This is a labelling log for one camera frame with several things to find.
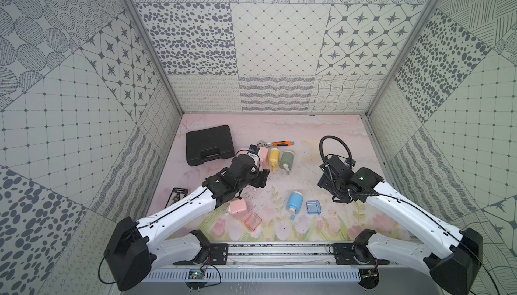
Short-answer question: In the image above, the pink pencil sharpener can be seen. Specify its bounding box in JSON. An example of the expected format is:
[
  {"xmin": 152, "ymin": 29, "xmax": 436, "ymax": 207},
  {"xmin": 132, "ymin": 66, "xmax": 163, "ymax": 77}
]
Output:
[
  {"xmin": 258, "ymin": 146, "xmax": 269, "ymax": 167},
  {"xmin": 228, "ymin": 199, "xmax": 249, "ymax": 218}
]

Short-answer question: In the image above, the blue transparent tray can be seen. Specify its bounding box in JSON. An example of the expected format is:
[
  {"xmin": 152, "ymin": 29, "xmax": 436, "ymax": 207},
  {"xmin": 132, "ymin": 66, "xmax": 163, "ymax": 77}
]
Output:
[{"xmin": 306, "ymin": 200, "xmax": 322, "ymax": 215}]

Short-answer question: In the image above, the pink transparent tray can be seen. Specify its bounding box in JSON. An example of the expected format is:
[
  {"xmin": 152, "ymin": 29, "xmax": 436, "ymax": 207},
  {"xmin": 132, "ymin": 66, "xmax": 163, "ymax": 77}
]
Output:
[{"xmin": 244, "ymin": 212, "xmax": 262, "ymax": 232}]

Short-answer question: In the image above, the blue pencil sharpener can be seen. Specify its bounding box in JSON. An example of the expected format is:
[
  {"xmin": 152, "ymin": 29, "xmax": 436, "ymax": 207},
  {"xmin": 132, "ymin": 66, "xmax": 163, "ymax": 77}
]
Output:
[{"xmin": 286, "ymin": 191, "xmax": 304, "ymax": 220}]

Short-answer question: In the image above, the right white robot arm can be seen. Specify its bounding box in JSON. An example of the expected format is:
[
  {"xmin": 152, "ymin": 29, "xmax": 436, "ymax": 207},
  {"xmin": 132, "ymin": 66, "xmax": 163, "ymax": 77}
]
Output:
[{"xmin": 318, "ymin": 156, "xmax": 483, "ymax": 294}]

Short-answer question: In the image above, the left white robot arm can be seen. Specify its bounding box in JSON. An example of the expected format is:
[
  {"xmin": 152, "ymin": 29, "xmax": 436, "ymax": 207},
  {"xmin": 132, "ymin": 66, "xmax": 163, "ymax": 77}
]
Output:
[{"xmin": 102, "ymin": 154, "xmax": 270, "ymax": 292}]

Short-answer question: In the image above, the black plastic tool case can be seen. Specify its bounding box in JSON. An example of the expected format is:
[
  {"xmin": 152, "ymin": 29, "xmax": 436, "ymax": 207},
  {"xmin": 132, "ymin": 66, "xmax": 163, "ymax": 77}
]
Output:
[{"xmin": 185, "ymin": 125, "xmax": 235, "ymax": 166}]

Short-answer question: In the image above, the pink floral table mat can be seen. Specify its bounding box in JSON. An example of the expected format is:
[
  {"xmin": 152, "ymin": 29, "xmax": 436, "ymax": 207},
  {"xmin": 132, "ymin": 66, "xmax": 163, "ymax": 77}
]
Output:
[{"xmin": 149, "ymin": 114, "xmax": 411, "ymax": 241}]

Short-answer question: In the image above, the small black screwdriver bit box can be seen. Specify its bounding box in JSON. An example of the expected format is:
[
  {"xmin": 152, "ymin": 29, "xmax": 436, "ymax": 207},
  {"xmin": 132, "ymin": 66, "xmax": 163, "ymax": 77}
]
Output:
[{"xmin": 165, "ymin": 187, "xmax": 189, "ymax": 207}]

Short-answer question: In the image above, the orange handled adjustable wrench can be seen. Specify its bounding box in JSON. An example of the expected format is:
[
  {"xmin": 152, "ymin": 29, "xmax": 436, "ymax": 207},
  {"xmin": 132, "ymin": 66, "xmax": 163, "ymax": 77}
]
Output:
[{"xmin": 257, "ymin": 140, "xmax": 294, "ymax": 148}]

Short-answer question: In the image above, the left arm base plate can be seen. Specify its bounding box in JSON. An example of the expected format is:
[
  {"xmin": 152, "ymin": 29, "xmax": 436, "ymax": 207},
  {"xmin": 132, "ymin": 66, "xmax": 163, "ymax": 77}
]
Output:
[{"xmin": 193, "ymin": 243, "xmax": 229, "ymax": 265}]

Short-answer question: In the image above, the aluminium mounting rail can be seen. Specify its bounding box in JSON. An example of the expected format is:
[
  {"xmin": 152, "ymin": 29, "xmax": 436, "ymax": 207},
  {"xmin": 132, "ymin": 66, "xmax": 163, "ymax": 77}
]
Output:
[{"xmin": 149, "ymin": 234, "xmax": 432, "ymax": 272}]

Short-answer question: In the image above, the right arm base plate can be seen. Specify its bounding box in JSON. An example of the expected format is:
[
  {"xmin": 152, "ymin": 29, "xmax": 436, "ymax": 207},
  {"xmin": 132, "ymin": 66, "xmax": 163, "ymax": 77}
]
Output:
[{"xmin": 329, "ymin": 242, "xmax": 390, "ymax": 265}]

